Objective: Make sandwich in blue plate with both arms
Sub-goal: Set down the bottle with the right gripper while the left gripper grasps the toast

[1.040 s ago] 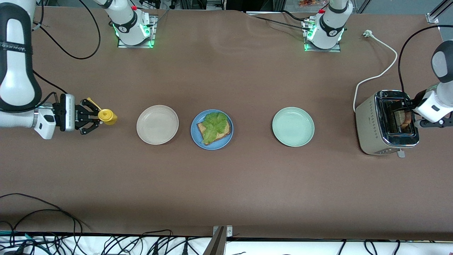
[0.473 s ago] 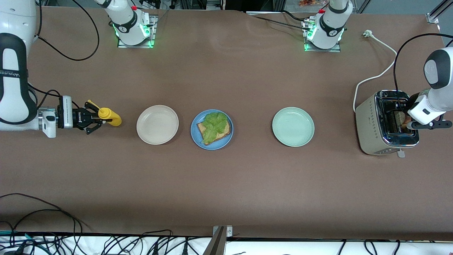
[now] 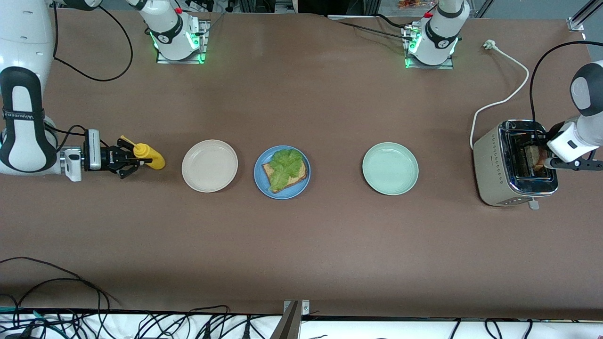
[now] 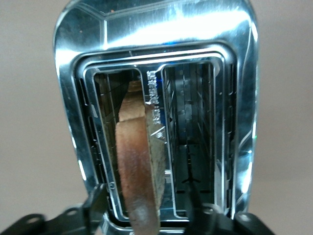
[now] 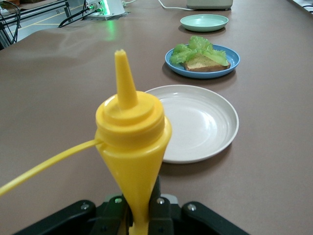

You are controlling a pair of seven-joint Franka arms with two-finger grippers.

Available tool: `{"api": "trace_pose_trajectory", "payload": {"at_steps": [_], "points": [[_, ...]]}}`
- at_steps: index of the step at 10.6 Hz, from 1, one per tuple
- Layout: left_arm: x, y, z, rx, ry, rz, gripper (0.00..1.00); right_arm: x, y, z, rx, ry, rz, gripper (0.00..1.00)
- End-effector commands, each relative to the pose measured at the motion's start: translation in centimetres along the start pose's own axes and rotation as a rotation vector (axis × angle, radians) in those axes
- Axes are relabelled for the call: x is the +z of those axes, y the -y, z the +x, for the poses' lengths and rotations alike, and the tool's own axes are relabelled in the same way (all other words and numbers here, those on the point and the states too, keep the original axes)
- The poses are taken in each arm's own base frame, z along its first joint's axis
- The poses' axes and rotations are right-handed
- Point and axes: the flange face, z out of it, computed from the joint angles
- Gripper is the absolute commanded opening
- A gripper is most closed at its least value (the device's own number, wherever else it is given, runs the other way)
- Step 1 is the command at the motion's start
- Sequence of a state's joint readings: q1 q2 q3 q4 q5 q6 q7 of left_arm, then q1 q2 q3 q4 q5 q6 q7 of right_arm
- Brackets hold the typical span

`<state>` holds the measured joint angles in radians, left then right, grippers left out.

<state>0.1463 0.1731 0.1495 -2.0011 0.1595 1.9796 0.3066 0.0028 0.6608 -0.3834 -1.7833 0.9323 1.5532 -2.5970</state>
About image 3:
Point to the silver two-slot toaster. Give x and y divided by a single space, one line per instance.
490 174

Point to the aluminium frame corner profile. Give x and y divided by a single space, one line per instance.
579 21

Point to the blue round plate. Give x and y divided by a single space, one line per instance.
261 186

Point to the beige round plate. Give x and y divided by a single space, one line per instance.
209 165

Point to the green lettuce leaf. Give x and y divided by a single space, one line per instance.
285 167

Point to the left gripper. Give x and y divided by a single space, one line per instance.
552 131

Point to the brown bread slice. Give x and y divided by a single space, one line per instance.
299 181
532 155

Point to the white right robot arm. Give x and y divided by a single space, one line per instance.
26 141

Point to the aluminium profile bracket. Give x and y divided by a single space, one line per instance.
289 325

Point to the orange snack packet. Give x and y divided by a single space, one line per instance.
414 4

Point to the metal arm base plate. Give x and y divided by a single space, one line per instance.
203 57
447 67

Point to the yellow mustard squeeze bottle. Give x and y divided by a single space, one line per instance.
155 160

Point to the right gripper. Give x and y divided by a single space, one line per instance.
106 157

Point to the pale green round plate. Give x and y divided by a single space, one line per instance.
390 168

